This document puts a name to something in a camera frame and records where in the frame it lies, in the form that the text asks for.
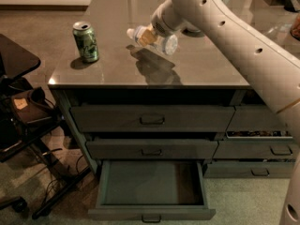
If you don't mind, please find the open bottom left drawer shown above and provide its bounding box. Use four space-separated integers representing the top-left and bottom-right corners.
88 160 216 223

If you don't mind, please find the black cart frame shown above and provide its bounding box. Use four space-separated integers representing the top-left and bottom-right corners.
1 77 91 219

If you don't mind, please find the blue plastic water bottle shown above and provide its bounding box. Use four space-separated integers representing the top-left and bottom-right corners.
127 26 178 55

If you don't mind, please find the middle left drawer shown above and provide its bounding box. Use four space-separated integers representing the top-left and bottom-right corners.
86 139 218 159

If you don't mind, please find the brown object counter edge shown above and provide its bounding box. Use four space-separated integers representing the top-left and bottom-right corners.
290 14 300 40

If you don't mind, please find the white ceramic bowl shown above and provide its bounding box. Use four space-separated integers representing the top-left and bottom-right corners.
182 28 205 38

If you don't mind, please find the bottom right drawer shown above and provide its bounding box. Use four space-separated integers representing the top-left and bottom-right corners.
203 162 293 178

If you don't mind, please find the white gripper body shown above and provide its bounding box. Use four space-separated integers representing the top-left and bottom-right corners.
151 0 182 38

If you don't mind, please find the green soda can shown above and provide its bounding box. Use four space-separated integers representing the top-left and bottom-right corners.
73 21 99 63

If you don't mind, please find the top left drawer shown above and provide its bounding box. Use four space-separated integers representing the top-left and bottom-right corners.
70 105 234 132

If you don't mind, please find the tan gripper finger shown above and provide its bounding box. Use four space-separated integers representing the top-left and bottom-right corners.
138 27 158 47

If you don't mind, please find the black side table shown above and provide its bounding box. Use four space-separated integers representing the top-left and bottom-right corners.
0 34 41 80

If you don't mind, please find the top right drawer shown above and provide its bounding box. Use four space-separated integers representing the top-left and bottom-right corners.
227 105 285 131

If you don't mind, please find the middle right drawer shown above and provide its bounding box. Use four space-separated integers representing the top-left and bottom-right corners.
214 138 299 159

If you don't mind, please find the grey drawer cabinet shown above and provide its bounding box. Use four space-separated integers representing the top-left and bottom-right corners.
49 0 299 225

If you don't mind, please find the brown bag with tag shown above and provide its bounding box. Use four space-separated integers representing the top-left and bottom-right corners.
10 87 55 125

